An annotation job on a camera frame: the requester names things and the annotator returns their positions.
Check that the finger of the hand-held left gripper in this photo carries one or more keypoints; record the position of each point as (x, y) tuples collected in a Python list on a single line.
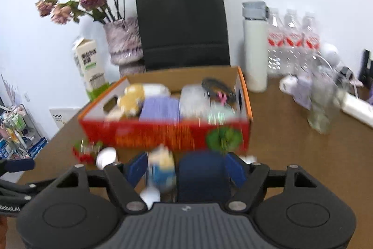
[(17, 165), (26, 189)]

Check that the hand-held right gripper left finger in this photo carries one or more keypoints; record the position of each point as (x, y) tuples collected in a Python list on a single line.
[(137, 168)]

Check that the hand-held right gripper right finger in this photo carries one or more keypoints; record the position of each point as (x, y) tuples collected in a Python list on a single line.
[(236, 170)]

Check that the navy zipper case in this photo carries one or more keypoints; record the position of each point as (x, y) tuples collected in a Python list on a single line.
[(204, 179)]

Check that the orange red cardboard box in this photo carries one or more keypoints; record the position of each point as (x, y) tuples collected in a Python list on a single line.
[(163, 135)]

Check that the iridescent plastic bag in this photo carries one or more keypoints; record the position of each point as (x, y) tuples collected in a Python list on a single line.
[(221, 116)]

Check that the purple fabric pouch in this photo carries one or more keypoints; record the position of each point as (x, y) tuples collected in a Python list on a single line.
[(160, 109)]

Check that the yellow white plush hamster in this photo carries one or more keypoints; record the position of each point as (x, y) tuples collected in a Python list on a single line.
[(131, 100)]

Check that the translucent plastic box white beads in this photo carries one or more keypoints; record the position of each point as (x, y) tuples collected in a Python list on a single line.
[(192, 103)]

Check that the wooden desktop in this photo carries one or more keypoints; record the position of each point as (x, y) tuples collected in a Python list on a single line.
[(276, 149)]

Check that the crumpled snack wrapper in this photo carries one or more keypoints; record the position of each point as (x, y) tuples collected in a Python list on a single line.
[(161, 170)]

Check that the blue printed box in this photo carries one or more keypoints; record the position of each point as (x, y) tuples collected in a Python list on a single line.
[(38, 147)]

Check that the white round charger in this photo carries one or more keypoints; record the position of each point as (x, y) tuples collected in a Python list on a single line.
[(106, 158)]

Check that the red green small ornament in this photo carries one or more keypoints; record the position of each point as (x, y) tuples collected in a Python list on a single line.
[(84, 154)]

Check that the white flat box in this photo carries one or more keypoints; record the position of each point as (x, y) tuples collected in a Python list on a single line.
[(62, 117)]

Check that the clear glass cup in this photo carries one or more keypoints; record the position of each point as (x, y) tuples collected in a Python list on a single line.
[(323, 109)]

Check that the green white milk carton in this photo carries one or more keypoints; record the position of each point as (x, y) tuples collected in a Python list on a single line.
[(90, 68)]

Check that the white thermos grey lid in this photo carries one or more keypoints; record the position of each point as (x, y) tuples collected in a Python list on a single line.
[(255, 56)]

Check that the purple textured vase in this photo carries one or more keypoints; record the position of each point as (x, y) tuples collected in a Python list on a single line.
[(123, 42)]

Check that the white power strip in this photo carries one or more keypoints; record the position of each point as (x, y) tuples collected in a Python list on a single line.
[(358, 109)]

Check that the black paper bag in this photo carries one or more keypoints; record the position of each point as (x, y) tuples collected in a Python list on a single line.
[(180, 21)]

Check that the small black bottle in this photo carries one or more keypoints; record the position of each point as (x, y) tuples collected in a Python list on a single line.
[(367, 68)]

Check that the white wall socket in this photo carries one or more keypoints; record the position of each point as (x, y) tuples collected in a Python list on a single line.
[(27, 97)]

